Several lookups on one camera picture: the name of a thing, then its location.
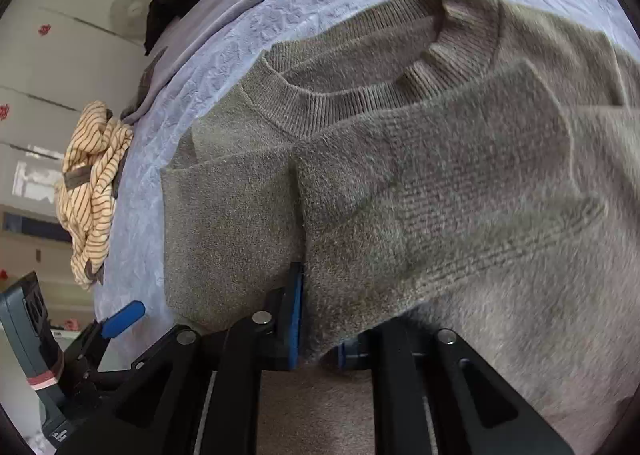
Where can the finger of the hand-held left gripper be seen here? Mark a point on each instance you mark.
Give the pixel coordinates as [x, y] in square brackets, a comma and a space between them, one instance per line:
[122, 317]

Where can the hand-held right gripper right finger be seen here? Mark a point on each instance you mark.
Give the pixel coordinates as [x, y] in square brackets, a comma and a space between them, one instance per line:
[395, 385]

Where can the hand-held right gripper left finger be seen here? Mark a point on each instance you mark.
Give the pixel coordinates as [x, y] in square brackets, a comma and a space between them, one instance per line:
[296, 315]

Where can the olive knit sweater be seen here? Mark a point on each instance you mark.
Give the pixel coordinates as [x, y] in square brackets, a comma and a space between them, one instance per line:
[450, 185]

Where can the yellow striped garment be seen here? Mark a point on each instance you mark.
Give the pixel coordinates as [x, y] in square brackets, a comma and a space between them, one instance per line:
[90, 185]

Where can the lavender embossed blanket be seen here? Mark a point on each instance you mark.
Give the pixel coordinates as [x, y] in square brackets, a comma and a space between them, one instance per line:
[225, 60]

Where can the grey-lilac bed sheet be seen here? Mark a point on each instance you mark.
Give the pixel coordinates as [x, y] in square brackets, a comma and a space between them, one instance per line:
[210, 10]

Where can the red wall decal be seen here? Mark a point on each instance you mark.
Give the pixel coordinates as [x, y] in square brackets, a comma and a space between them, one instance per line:
[46, 28]
[5, 111]

